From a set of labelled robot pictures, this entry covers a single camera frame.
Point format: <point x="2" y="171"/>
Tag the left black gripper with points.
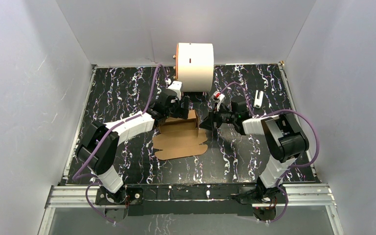
<point x="181" y="108"/>

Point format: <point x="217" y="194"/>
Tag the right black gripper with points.
<point x="208" y="123"/>

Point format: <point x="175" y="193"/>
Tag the brown cardboard box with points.
<point x="179" y="138"/>

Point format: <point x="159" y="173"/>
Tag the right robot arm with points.
<point x="284" y="136"/>

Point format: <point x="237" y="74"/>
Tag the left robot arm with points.
<point x="97" y="148"/>

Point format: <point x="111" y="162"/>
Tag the small white plastic clip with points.
<point x="258" y="99"/>

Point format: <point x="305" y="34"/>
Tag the white cylindrical drum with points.
<point x="194" y="66"/>

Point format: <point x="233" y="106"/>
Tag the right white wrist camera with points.
<point x="218" y="97"/>

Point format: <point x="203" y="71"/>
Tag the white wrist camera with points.
<point x="175" y="86"/>
<point x="218" y="97"/>

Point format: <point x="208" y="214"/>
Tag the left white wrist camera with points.
<point x="175" y="86"/>

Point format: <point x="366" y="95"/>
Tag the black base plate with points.
<point x="190" y="199"/>

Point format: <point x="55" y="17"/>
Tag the aluminium frame rail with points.
<point x="297" y="195"/>

